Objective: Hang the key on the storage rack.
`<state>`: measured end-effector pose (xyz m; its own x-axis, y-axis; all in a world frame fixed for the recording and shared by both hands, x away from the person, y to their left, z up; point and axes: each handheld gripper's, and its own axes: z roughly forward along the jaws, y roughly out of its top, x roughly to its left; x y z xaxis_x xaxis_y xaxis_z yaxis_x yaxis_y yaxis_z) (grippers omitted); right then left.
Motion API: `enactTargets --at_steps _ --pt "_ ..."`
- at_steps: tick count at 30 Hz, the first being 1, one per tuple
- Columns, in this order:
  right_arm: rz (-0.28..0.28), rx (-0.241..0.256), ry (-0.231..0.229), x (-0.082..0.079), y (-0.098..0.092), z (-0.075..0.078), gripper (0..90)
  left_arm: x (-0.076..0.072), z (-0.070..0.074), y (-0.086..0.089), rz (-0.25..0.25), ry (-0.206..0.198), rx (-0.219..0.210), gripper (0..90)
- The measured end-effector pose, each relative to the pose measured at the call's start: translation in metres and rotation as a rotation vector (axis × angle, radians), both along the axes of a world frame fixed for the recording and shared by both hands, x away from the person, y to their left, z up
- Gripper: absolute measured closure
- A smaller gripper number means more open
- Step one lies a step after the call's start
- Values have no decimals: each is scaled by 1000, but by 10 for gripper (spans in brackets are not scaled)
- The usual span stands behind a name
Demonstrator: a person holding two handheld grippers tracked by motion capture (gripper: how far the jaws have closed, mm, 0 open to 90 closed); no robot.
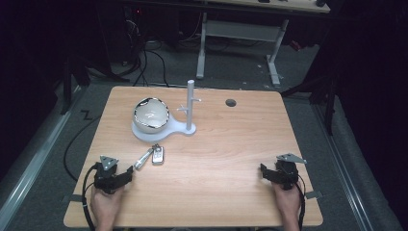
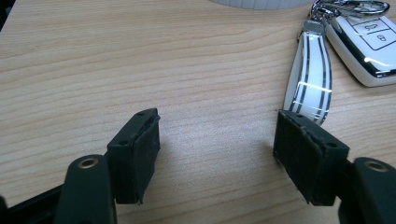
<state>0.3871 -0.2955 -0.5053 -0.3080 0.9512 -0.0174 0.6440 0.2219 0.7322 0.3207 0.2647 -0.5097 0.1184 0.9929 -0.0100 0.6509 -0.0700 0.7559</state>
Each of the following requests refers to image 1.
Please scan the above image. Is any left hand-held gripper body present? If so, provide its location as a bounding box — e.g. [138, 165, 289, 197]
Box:
[93, 155, 127, 195]

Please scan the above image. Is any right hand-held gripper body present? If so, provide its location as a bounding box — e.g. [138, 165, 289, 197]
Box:
[272, 153, 308, 191]

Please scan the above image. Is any silver car key with keychain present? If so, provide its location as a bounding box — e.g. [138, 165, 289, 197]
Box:
[133, 143, 166, 171]

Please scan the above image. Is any person's left hand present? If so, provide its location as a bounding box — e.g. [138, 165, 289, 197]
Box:
[89, 185, 125, 223]

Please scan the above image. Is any person's right hand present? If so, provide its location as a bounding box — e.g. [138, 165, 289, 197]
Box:
[271, 181, 303, 222]

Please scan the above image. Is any grey tape tab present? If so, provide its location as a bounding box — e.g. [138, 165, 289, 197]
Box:
[62, 193, 83, 204]
[304, 190, 323, 200]

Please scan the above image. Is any shiny silver bowl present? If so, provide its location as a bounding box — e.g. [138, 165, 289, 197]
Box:
[132, 96, 170, 135]

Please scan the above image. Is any dark metal stand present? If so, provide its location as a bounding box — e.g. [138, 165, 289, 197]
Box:
[59, 56, 92, 116]
[281, 71, 340, 137]

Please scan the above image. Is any white stand with pegs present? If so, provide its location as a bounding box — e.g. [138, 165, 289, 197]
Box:
[131, 79, 202, 143]

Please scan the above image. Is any desk with white legs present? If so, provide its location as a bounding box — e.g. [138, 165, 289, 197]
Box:
[195, 0, 331, 88]

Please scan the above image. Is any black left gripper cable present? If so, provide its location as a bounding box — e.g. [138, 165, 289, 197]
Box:
[81, 162, 102, 231]

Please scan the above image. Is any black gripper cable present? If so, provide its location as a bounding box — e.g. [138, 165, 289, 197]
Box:
[81, 162, 102, 231]
[295, 174, 306, 231]

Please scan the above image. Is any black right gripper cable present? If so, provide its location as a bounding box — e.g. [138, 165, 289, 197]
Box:
[295, 174, 306, 231]

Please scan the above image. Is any black floor cable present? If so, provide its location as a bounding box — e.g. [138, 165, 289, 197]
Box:
[63, 110, 101, 183]

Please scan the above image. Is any metal floor rail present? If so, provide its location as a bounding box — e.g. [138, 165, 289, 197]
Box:
[0, 86, 85, 225]
[313, 103, 376, 231]

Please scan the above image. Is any bundle of black cables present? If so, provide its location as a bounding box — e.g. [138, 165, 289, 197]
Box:
[123, 8, 170, 89]

